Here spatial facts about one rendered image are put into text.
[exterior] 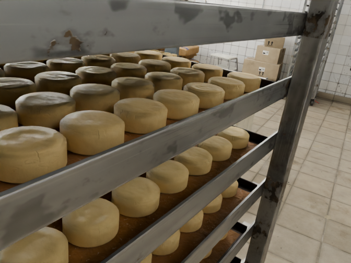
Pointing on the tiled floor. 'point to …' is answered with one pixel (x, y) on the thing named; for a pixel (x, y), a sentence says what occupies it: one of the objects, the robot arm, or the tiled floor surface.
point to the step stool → (225, 59)
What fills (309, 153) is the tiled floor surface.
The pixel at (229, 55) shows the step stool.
